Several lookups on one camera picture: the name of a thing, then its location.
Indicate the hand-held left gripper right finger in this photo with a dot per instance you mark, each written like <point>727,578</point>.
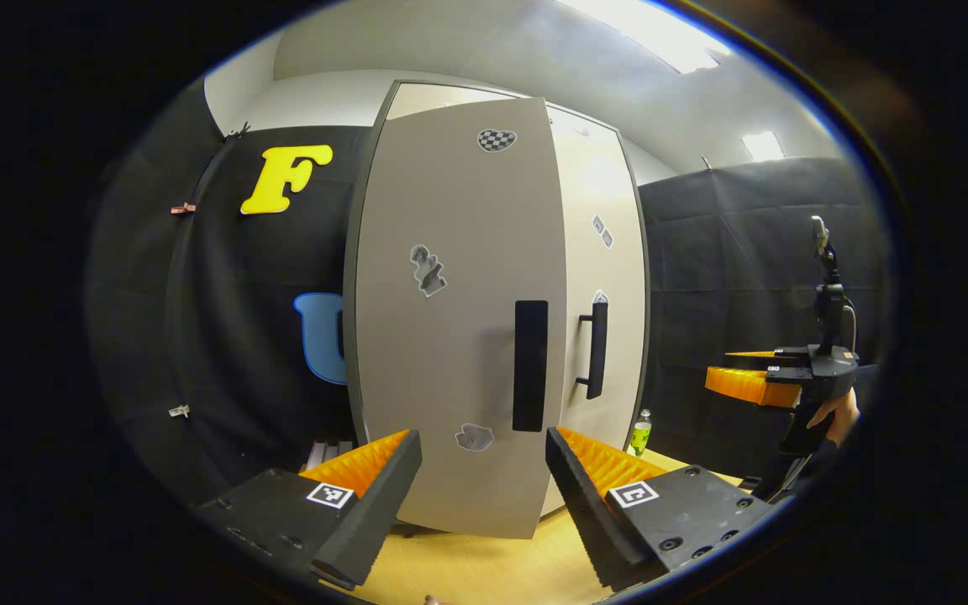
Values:
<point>585,512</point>

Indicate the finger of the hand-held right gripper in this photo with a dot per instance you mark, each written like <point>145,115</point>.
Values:
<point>786,354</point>
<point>744,386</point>

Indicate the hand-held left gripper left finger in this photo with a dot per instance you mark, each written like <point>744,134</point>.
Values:
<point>375,512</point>

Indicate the white shoe cabinet door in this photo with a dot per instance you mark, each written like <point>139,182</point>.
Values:
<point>450,353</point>
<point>610,202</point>

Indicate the white shoe cabinet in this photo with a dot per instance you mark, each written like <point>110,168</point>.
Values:
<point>349,319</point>

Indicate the grey metal bars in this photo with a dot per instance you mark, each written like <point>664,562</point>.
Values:
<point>328,454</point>

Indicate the yellow drink bottle green cap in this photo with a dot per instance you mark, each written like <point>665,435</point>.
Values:
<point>640,435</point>

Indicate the small ceiling light panel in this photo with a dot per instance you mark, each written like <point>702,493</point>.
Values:
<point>763,145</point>

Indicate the white cloth clip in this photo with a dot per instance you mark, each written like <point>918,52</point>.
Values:
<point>179,411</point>

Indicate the long ceiling light panel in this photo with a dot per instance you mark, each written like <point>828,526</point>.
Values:
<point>660,34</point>

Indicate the pink cloth clip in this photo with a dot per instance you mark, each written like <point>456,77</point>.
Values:
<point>183,207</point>

